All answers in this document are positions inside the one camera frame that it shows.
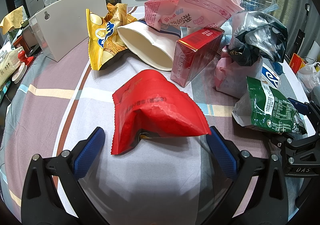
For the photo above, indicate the small pink tissue pack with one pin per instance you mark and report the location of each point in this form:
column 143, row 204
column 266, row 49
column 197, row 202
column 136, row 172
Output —
column 230, row 77

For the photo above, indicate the black plastic bag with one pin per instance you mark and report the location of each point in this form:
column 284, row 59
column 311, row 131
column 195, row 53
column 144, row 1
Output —
column 257, row 34

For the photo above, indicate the upright vacuum cleaner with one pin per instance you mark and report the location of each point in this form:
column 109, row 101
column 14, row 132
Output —
column 301, row 32

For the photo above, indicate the white blue medicine box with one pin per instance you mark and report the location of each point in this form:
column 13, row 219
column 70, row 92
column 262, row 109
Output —
column 269, row 77

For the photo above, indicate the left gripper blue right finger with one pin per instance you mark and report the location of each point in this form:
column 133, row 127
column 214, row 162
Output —
column 268, row 203

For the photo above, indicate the yellow chip bag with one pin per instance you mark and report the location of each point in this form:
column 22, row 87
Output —
column 104, row 40

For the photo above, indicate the large pink plastic bag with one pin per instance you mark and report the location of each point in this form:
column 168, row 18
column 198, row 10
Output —
column 190, row 13

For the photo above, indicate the green snack bag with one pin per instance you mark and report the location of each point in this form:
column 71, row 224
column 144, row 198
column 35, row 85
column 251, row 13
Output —
column 267, row 109

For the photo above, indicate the white pink plastic bag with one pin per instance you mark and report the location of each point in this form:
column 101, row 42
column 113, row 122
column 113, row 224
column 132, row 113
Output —
column 309, row 77

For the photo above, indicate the red stamp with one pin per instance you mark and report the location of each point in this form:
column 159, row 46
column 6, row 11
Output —
column 23, row 58

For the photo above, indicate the white paper cup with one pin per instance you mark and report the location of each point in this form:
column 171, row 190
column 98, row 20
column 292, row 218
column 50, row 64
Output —
column 155, row 48

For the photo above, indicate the yellow cloth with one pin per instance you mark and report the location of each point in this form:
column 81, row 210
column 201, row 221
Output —
column 13, row 20

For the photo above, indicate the red paper shopping bag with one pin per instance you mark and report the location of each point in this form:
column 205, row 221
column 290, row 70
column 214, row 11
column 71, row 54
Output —
column 296, row 63

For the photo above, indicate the red snack bag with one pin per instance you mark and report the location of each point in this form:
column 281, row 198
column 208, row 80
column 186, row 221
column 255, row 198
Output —
column 149, row 104

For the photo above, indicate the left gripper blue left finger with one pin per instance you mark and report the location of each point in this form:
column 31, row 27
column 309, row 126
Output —
column 41, row 203

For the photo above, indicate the red cigarette box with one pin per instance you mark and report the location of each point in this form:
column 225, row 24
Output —
column 193, row 53

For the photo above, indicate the white cabinet box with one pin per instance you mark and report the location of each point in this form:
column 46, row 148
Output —
column 61, row 26

